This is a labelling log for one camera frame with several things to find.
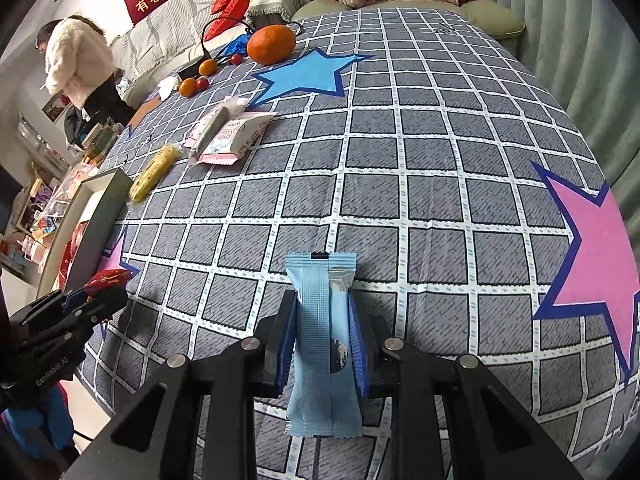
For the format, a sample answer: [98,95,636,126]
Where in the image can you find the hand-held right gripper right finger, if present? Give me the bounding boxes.
[347,290,583,480]

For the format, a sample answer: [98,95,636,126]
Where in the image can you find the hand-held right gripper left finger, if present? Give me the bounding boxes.
[75,287,301,480]

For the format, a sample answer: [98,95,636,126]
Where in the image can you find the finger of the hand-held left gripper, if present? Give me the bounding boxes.
[60,287,94,311]
[75,287,129,331]

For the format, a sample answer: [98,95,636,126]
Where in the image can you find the small red snack packet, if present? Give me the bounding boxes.
[84,268,134,296]

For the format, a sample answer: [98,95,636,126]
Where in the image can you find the light blue snack packet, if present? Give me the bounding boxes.
[284,250,362,437]

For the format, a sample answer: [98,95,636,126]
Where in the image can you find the grey shallow box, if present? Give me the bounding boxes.
[37,167,134,292]

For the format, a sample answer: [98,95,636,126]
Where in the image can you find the yellow rice cracker packet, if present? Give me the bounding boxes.
[129,142,184,206]

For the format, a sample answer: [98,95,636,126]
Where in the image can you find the pink white snack packet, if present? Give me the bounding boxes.
[189,110,277,166]

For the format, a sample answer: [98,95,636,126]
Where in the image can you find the white bun snack packet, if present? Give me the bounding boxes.
[182,97,249,150]

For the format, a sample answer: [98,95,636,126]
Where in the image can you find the white crumpled tissue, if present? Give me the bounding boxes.
[157,75,181,101]

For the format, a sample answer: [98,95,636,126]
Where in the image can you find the black power adapter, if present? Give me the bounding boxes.
[176,57,206,79]

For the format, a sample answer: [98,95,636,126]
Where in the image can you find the striped covered sofa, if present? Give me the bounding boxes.
[110,0,312,92]

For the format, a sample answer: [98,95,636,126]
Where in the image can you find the blue plastic bag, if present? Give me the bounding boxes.
[219,34,252,59]

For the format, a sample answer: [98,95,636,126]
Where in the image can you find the large orange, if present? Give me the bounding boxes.
[246,25,296,66]

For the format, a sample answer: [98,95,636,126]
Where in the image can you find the green armchair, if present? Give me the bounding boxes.
[290,0,526,52]

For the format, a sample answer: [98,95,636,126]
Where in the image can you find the green curtain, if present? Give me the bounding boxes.
[465,0,640,201]

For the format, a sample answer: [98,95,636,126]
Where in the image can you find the black cable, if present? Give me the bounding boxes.
[201,16,304,61]

